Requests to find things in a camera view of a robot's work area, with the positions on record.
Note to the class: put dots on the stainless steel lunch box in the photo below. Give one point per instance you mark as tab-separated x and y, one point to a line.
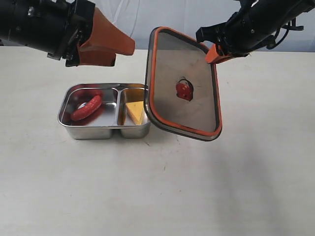
112	116

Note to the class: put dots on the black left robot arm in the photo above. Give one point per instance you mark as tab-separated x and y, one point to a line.
37	24

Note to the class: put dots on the dark transparent lunch box lid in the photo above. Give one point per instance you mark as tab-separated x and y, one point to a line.
182	94

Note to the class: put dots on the yellow cheese wedge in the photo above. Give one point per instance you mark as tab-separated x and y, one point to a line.
136	111

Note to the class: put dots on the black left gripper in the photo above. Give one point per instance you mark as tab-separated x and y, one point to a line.
84	21

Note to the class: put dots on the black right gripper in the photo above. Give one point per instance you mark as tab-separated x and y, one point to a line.
254	26

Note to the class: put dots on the red sausage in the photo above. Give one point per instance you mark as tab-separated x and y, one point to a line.
88	109

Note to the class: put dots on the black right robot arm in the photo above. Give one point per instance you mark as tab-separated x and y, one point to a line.
288	12

